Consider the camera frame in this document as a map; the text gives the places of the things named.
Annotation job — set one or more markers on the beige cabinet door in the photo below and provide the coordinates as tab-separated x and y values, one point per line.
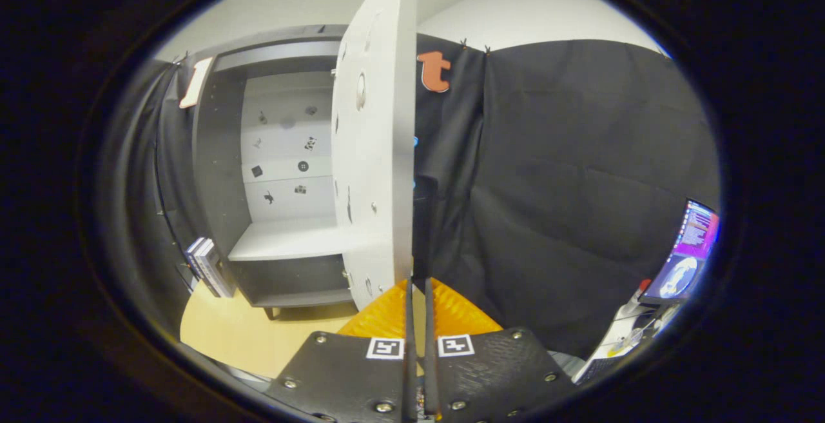
380	152

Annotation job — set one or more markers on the black backdrop cloth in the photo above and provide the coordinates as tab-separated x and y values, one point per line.
567	152

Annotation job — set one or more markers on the white cabinet shelf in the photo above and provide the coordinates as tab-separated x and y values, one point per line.
290	239

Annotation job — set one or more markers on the dark grey cabinet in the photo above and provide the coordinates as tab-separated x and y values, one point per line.
216	184

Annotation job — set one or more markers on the dark keyboard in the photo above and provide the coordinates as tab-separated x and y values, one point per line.
596	368

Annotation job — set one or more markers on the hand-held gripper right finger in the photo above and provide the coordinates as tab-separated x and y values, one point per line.
430	345

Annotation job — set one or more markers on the lit computer monitor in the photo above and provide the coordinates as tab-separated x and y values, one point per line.
686	249

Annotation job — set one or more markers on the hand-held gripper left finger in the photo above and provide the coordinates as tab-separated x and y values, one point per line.
410	345

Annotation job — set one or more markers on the red capped bottle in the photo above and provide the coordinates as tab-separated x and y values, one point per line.
644	284

